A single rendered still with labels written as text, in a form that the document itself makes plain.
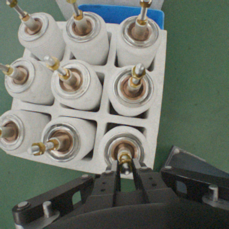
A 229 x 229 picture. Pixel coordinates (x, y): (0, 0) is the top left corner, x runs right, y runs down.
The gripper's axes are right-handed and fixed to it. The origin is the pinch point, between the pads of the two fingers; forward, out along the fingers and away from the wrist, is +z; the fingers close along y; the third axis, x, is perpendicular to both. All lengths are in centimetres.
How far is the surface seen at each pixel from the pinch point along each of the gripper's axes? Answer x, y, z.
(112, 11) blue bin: 45, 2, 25
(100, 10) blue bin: 46, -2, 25
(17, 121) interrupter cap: 7.8, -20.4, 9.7
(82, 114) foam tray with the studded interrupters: 8.5, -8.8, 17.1
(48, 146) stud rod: 3.0, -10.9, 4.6
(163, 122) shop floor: 3.9, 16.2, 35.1
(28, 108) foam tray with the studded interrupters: 11.7, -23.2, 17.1
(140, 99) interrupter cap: 9.2, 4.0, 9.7
